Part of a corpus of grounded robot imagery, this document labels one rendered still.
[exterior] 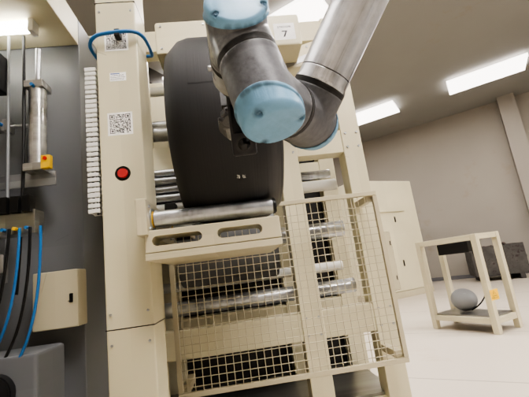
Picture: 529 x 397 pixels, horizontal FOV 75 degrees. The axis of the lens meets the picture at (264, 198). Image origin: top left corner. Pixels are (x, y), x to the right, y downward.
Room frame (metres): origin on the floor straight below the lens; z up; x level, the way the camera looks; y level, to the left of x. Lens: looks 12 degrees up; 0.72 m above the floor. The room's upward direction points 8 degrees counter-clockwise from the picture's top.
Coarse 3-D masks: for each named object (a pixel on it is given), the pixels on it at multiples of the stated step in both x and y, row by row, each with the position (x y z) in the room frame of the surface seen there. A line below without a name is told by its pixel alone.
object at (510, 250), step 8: (488, 248) 6.62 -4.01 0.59; (504, 248) 6.54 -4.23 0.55; (512, 248) 6.49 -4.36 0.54; (520, 248) 6.45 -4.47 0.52; (472, 256) 6.72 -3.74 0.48; (488, 256) 6.64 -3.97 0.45; (512, 256) 6.50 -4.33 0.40; (520, 256) 6.46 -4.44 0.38; (472, 264) 6.77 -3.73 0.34; (488, 264) 6.65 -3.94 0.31; (496, 264) 6.60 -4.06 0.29; (512, 264) 6.52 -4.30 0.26; (520, 264) 6.47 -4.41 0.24; (528, 264) 6.43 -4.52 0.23; (472, 272) 6.98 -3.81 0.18; (488, 272) 6.66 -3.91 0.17; (496, 272) 6.61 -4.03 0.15; (512, 272) 6.53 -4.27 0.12; (520, 272) 6.49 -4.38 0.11; (528, 272) 6.45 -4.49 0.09
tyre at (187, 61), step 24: (192, 48) 0.83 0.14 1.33; (168, 72) 0.83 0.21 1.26; (192, 72) 0.80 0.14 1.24; (168, 96) 0.82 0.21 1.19; (192, 96) 0.80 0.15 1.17; (216, 96) 0.80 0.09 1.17; (168, 120) 0.83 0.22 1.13; (192, 120) 0.81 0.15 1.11; (216, 120) 0.81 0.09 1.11; (192, 144) 0.83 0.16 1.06; (216, 144) 0.84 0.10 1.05; (264, 144) 0.86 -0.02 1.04; (192, 168) 0.86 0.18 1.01; (216, 168) 0.87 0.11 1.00; (240, 168) 0.88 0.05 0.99; (264, 168) 0.89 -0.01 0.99; (192, 192) 0.92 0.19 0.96; (216, 192) 0.92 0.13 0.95; (240, 192) 0.94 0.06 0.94; (264, 192) 0.95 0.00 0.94; (264, 216) 1.10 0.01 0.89
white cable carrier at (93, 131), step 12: (84, 72) 0.99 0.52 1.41; (96, 72) 1.01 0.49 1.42; (96, 84) 1.00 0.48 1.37; (96, 96) 0.99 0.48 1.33; (96, 108) 0.99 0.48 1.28; (96, 120) 0.99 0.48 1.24; (96, 132) 0.99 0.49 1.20; (96, 144) 0.99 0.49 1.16; (96, 156) 1.02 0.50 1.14; (96, 168) 0.99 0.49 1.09; (96, 180) 0.99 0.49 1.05; (96, 192) 1.02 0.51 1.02; (96, 204) 0.99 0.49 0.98; (96, 216) 1.04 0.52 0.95
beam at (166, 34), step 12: (156, 24) 1.26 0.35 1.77; (168, 24) 1.26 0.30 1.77; (180, 24) 1.26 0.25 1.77; (192, 24) 1.27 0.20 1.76; (204, 24) 1.27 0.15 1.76; (156, 36) 1.26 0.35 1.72; (168, 36) 1.26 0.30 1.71; (180, 36) 1.26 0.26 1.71; (192, 36) 1.27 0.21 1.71; (204, 36) 1.27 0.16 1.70; (300, 36) 1.31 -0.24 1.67; (156, 48) 1.26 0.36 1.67; (168, 48) 1.26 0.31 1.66; (288, 48) 1.33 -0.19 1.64; (300, 48) 1.35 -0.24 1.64; (288, 60) 1.42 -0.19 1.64
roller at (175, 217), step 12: (216, 204) 0.95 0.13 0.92; (228, 204) 0.95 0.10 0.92; (240, 204) 0.95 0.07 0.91; (252, 204) 0.95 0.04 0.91; (264, 204) 0.95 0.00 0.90; (156, 216) 0.92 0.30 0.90; (168, 216) 0.92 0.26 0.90; (180, 216) 0.93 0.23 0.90; (192, 216) 0.93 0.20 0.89; (204, 216) 0.94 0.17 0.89; (216, 216) 0.94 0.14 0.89; (228, 216) 0.95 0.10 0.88; (240, 216) 0.96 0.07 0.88
